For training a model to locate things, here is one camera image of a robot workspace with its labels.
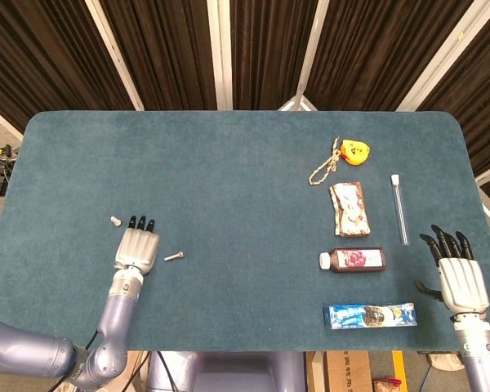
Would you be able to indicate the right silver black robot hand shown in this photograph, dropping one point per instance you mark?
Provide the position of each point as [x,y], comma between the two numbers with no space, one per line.
[463,281]

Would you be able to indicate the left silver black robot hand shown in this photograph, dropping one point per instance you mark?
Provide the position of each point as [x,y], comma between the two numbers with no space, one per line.
[136,249]

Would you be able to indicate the silver hex socket bolt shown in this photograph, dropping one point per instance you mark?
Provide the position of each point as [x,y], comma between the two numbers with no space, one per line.
[116,221]
[173,257]

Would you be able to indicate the right lavender robot arm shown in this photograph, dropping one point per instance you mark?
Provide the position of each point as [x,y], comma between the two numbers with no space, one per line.
[477,355]

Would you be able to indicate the left lavender robot arm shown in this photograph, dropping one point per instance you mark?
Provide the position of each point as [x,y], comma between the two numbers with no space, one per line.
[118,310]

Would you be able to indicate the white shoe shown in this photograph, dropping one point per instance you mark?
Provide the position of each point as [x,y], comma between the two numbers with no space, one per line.
[445,361]

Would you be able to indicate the blue cookie package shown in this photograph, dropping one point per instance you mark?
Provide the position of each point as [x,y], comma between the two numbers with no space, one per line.
[369,315]

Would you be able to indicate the yellow strip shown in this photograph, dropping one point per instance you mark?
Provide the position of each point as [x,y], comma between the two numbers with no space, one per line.
[399,367]

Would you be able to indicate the dark juice bottle white cap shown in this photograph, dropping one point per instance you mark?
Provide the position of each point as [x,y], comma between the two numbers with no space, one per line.
[355,260]

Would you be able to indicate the blue felt table cover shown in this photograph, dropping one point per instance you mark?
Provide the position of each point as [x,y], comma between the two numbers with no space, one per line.
[245,204]

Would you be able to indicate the clear tube with white cap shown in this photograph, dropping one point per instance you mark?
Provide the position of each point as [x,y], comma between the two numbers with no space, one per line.
[395,179]

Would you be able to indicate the red snack bag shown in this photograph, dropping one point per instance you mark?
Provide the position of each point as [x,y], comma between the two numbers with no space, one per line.
[386,386]

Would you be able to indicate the silver red foil snack packet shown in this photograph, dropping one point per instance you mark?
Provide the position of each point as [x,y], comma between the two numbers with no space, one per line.
[350,210]

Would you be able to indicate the brown cardboard box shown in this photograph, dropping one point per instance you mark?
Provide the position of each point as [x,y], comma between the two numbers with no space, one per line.
[347,371]

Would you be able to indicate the lavender robot torso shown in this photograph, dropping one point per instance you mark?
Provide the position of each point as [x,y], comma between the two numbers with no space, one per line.
[228,371]

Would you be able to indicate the dark brown curtain panel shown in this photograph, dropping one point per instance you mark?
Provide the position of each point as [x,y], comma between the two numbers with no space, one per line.
[269,53]
[371,53]
[163,53]
[45,53]
[482,102]

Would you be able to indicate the white frame post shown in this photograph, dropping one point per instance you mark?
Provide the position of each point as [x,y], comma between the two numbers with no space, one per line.
[114,57]
[441,61]
[310,53]
[220,61]

